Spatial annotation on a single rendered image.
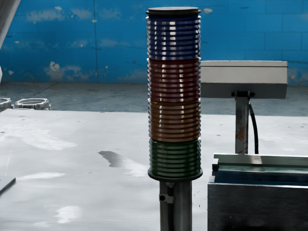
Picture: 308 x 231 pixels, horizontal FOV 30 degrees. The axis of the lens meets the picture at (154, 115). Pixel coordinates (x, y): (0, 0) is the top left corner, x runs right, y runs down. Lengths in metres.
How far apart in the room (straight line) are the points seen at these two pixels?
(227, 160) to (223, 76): 0.17
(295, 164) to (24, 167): 0.69
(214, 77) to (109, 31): 5.59
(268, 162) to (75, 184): 0.47
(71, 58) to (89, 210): 5.74
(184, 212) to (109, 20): 6.04
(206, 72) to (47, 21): 5.83
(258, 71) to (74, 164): 0.55
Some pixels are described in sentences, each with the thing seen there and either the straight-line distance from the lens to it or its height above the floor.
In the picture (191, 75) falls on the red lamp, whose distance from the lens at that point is 0.62.
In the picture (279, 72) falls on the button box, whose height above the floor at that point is 1.07.
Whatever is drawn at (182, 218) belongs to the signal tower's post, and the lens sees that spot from 0.68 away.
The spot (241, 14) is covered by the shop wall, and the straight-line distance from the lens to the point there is 6.44.
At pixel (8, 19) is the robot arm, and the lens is 1.29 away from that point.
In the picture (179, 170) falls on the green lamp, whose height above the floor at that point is 1.04.
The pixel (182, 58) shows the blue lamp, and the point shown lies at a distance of 0.61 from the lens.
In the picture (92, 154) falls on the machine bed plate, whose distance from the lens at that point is 1.50.
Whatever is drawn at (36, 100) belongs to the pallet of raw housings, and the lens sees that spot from 3.43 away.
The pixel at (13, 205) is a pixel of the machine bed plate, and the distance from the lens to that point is 1.22.
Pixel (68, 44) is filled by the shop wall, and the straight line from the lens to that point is 6.84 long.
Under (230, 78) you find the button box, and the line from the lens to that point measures 1.12.
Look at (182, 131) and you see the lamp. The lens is 0.63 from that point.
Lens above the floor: 1.26
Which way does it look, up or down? 14 degrees down
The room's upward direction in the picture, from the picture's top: 1 degrees counter-clockwise
